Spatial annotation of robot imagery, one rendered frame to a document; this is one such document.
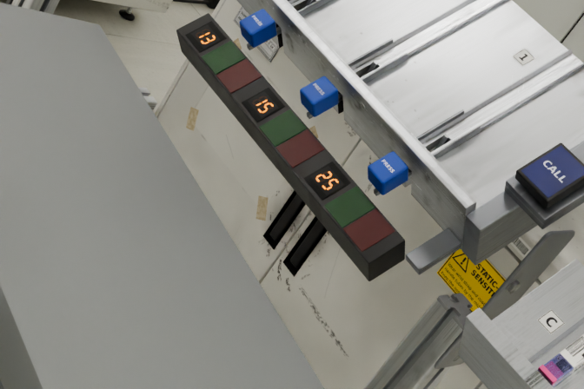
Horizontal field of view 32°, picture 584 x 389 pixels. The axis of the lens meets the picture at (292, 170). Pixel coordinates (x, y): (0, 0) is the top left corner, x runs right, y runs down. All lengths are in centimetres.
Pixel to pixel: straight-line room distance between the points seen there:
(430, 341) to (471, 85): 24
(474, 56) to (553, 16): 211
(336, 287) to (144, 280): 63
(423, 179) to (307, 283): 53
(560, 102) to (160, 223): 39
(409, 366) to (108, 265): 32
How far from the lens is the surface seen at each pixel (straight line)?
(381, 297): 135
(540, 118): 97
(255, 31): 103
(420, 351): 96
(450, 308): 93
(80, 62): 102
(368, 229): 91
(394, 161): 92
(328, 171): 94
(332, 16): 105
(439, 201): 92
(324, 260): 140
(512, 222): 92
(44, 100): 93
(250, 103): 99
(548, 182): 88
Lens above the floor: 105
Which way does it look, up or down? 26 degrees down
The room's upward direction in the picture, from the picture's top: 34 degrees clockwise
